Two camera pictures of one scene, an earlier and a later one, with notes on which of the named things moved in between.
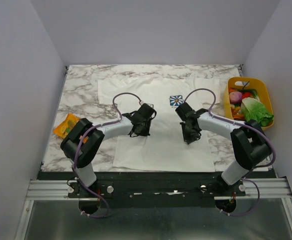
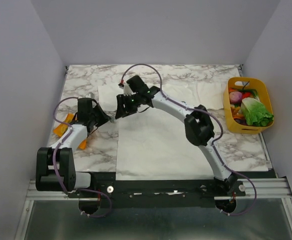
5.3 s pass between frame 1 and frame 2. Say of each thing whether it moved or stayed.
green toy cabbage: stayed
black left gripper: moved
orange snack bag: stayed
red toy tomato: stayed
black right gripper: moved
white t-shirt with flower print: moved
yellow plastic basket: stayed
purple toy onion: stayed
